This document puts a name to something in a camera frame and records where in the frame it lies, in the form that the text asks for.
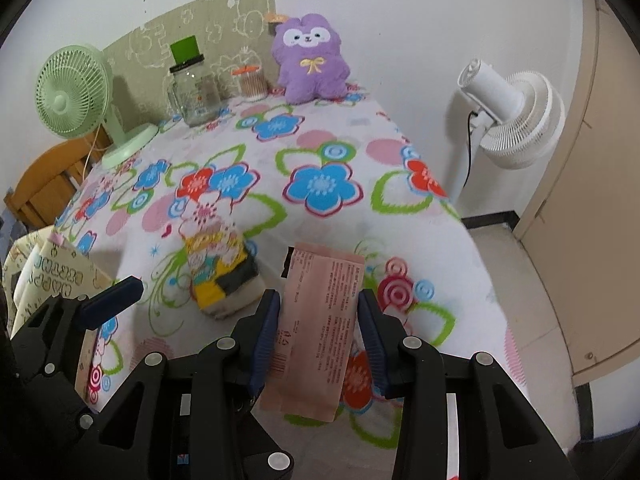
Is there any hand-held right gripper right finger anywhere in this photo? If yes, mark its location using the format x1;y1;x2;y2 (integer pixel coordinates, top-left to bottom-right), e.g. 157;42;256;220
356;289;576;480

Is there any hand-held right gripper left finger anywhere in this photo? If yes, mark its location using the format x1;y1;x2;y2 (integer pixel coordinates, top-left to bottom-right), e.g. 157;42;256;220
97;289;296;480

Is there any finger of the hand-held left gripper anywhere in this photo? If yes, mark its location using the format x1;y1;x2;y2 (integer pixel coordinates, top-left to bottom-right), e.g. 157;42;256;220
19;276;145;362

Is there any pale pink packet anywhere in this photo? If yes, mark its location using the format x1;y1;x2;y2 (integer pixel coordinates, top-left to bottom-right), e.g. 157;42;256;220
260;242;366;422

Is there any yellow printed fabric storage box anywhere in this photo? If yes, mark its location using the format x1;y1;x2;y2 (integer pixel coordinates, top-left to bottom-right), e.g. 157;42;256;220
0;225;119;404

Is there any yellow cartoon print packet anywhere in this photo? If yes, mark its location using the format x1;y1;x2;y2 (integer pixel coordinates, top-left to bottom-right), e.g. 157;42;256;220
180;219;261;319

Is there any floral tablecloth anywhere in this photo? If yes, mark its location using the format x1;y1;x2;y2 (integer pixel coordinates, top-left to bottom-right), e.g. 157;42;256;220
52;80;522;480

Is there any wooden headboard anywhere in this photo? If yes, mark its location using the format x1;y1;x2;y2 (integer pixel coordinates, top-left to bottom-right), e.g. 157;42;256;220
5;137;109;231

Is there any green desk fan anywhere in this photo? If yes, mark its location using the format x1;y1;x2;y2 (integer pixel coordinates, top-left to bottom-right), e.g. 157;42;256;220
35;45;160;170

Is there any glass jar mug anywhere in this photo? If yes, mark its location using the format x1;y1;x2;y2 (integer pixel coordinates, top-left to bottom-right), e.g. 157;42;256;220
167;57;224;129

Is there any green cup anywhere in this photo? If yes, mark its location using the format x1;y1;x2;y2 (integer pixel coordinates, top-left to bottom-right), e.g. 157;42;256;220
169;35;204;64

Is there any beige door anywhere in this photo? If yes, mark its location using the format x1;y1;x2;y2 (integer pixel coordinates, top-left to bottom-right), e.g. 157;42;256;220
512;0;640;387

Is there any green printed board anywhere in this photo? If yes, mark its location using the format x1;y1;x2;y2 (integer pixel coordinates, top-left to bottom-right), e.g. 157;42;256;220
102;0;277;127

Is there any white standing fan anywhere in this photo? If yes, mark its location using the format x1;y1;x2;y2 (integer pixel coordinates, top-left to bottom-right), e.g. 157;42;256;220
447;58;566;202

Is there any purple plush toy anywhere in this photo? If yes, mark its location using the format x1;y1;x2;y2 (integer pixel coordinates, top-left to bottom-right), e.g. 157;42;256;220
267;12;351;105

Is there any black fan cable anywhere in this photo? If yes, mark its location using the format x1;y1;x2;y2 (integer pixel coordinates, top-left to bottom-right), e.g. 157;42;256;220
464;109;475;188

